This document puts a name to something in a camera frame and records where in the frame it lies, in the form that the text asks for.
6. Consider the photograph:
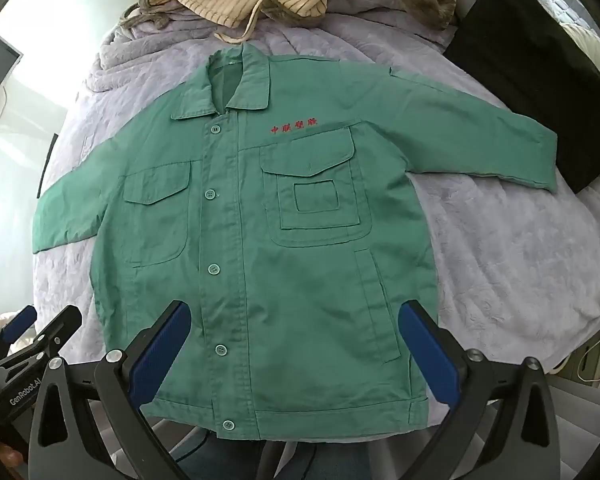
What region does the white cable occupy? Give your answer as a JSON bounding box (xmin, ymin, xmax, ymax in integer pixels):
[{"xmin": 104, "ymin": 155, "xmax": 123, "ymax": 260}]
[{"xmin": 572, "ymin": 320, "xmax": 600, "ymax": 388}]

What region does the lavender plush blanket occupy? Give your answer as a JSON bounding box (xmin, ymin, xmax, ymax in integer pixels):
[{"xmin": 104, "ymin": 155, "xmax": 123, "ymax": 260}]
[{"xmin": 30, "ymin": 0, "xmax": 600, "ymax": 378}]

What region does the black cloth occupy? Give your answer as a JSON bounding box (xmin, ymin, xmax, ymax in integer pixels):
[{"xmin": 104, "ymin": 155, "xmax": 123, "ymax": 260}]
[{"xmin": 442, "ymin": 0, "xmax": 600, "ymax": 195}]

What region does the cream pillow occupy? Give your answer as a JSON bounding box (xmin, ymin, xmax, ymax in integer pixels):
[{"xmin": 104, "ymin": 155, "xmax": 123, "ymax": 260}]
[{"xmin": 562, "ymin": 22, "xmax": 600, "ymax": 86}]

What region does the green work jacket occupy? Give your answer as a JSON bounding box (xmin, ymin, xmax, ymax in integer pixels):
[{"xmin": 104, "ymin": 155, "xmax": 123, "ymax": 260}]
[{"xmin": 32, "ymin": 42, "xmax": 558, "ymax": 442}]

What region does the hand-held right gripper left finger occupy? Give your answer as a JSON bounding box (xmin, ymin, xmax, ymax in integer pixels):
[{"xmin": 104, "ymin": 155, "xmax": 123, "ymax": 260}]
[{"xmin": 32, "ymin": 300, "xmax": 191, "ymax": 480}]

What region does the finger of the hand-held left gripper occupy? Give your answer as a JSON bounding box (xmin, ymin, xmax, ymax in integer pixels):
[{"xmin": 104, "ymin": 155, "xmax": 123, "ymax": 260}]
[
  {"xmin": 0, "ymin": 305, "xmax": 38, "ymax": 362},
  {"xmin": 0, "ymin": 305, "xmax": 83, "ymax": 377}
]

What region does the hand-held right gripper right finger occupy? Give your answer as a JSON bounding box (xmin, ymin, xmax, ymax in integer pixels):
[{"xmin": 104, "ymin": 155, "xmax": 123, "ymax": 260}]
[{"xmin": 397, "ymin": 299, "xmax": 568, "ymax": 480}]

